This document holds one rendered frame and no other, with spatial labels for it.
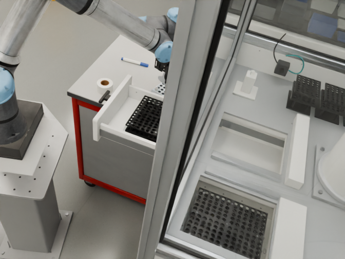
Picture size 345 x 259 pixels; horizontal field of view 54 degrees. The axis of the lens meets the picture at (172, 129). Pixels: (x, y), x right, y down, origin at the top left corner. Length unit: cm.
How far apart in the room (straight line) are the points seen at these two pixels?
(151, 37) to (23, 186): 65
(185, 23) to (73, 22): 317
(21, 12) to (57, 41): 208
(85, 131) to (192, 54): 137
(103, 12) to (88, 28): 238
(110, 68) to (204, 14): 134
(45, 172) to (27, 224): 47
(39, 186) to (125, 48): 89
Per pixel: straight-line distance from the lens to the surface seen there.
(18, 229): 177
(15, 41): 123
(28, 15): 119
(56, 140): 136
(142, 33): 113
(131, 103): 139
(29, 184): 126
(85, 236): 198
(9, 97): 119
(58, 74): 288
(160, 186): 58
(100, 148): 175
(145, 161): 167
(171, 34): 134
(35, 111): 140
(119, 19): 108
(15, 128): 128
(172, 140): 49
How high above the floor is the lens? 178
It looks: 46 degrees down
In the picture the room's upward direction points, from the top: 12 degrees clockwise
